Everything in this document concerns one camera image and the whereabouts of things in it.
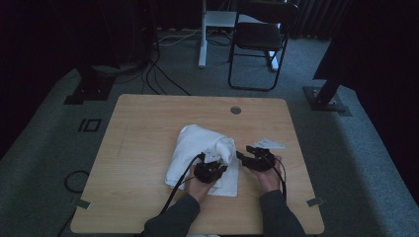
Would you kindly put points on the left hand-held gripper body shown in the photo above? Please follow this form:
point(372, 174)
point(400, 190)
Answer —
point(206, 173)

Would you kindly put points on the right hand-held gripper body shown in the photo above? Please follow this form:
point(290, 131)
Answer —
point(263, 159)

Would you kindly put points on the white skirt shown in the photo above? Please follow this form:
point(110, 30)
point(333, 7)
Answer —
point(197, 148)

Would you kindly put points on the person's left hand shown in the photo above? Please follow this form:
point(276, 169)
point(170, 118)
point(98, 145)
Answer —
point(197, 187)

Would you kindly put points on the person's right hand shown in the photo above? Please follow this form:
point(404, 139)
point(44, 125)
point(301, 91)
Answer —
point(270, 179)

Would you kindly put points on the grey table grommet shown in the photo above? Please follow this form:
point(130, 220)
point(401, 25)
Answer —
point(235, 110)

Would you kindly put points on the black stand base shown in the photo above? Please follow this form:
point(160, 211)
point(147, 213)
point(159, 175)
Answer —
point(324, 98)
point(89, 87)

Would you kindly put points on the black folding chair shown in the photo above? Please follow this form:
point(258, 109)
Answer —
point(260, 39)

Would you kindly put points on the black floor tape marking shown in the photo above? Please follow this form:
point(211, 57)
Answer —
point(89, 125)

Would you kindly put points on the dark curtain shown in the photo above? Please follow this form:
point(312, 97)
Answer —
point(316, 19)

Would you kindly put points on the white desk frame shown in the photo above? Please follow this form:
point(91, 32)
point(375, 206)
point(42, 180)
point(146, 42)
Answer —
point(207, 33)

